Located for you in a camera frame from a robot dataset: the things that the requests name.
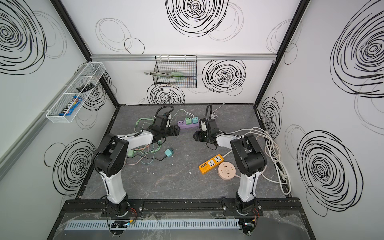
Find purple power strip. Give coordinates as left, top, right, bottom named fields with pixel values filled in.
left=178, top=121, right=199, bottom=130

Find teal charger plug small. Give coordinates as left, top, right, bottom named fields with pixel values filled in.
left=192, top=117, right=199, bottom=124

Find light green charger plug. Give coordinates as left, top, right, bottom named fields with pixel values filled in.
left=185, top=118, right=192, bottom=125

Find white usb cable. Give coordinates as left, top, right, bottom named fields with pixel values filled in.
left=209, top=102, right=226, bottom=120

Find orange power strip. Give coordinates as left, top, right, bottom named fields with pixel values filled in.
left=199, top=155, right=224, bottom=175

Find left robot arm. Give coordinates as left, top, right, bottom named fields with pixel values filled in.
left=92, top=106, right=181, bottom=217

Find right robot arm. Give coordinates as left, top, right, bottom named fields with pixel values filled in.
left=193, top=105, right=267, bottom=215

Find round pink power strip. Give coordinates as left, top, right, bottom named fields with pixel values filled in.
left=218, top=162, right=236, bottom=181

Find green tongs in basket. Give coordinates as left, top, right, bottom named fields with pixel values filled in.
left=144, top=72, right=185, bottom=80

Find blue candy packet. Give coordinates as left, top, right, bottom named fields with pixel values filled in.
left=59, top=96, right=83, bottom=116

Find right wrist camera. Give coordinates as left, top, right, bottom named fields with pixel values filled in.
left=199, top=118, right=207, bottom=132

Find black wire basket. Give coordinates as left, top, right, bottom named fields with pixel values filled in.
left=150, top=55, right=198, bottom=88

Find white power cords bundle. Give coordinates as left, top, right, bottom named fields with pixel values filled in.
left=221, top=125, right=292, bottom=197

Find grey slotted cable duct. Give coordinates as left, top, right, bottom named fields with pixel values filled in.
left=64, top=219, right=240, bottom=231

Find white wire shelf basket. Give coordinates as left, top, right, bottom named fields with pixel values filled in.
left=46, top=62, right=106, bottom=124

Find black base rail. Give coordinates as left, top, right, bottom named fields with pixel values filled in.
left=59, top=198, right=305, bottom=218

